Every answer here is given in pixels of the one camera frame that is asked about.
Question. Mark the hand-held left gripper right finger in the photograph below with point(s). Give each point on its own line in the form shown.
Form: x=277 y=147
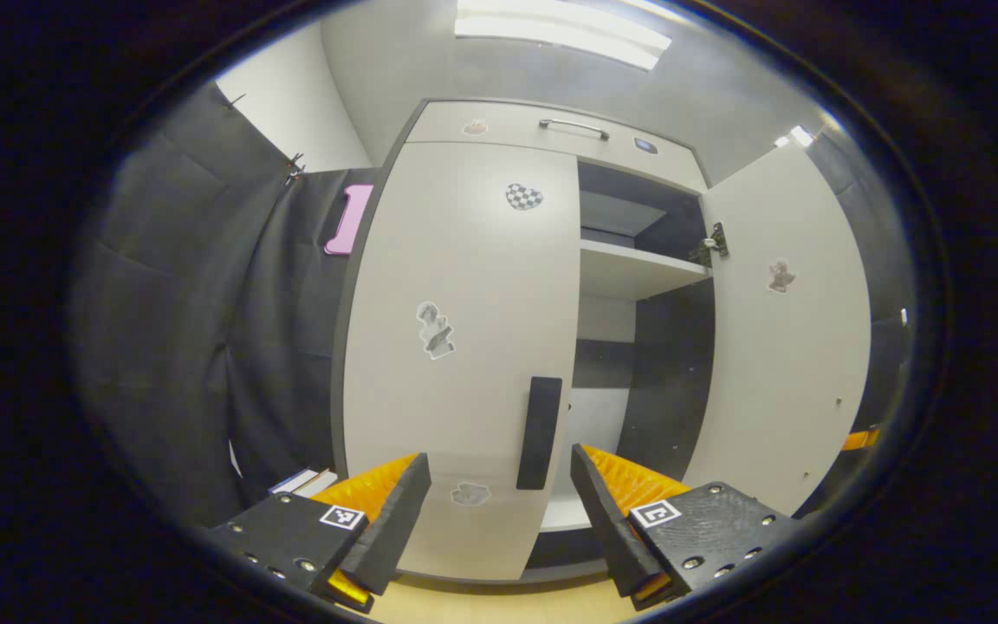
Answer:
x=607 y=520

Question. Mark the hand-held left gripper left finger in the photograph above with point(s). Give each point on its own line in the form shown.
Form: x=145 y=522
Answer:
x=395 y=524

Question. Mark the grey double-door shoe cabinet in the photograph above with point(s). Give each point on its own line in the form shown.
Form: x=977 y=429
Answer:
x=672 y=364

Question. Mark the ceiling light panel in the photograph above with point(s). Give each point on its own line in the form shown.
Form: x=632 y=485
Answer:
x=798 y=136
x=551 y=30

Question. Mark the cream book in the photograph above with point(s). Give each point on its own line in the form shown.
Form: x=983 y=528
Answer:
x=323 y=483

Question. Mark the white cabinet shelf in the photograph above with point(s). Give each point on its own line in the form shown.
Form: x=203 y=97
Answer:
x=629 y=269

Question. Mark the grey cabinet door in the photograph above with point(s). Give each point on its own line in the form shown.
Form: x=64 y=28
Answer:
x=464 y=260
x=785 y=364

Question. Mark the dark blue book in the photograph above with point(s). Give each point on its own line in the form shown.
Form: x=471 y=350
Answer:
x=291 y=483

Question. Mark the grey cabinet drawer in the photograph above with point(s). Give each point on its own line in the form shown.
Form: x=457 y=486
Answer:
x=512 y=128

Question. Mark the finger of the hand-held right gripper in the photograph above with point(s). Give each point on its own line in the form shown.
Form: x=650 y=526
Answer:
x=861 y=440

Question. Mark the black backdrop cloth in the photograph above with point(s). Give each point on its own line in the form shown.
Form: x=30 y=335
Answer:
x=170 y=347

